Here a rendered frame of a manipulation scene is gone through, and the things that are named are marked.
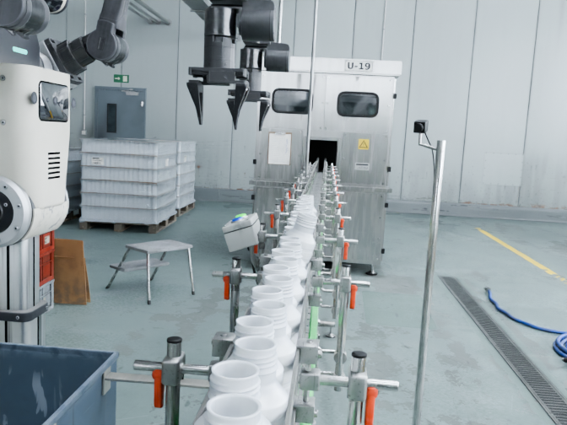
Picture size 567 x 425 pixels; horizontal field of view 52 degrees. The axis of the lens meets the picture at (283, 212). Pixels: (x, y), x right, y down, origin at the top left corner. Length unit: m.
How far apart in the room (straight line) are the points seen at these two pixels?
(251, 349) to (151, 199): 7.17
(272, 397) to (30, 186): 0.96
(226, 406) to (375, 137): 5.42
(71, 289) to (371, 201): 2.89
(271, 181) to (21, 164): 4.57
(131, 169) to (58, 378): 6.64
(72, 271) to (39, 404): 3.47
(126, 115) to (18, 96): 10.57
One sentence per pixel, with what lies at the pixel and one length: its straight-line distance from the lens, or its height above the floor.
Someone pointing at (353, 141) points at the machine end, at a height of 1.32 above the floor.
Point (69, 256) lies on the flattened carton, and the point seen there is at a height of 0.38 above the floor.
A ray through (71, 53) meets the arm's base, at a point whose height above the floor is 1.52.
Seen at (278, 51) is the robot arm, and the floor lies 1.55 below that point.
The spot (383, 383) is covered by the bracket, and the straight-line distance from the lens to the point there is 0.67.
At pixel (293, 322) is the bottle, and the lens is 0.73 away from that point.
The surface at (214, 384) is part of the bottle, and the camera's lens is 0.45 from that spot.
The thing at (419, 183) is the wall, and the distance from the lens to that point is 11.44.
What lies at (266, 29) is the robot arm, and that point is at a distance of 1.07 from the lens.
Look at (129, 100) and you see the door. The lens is 11.88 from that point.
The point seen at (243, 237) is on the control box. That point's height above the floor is 1.07.
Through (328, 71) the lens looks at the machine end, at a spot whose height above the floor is 1.97.
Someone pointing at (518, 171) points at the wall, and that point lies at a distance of 11.83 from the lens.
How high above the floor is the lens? 1.34
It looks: 7 degrees down
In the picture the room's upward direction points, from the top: 3 degrees clockwise
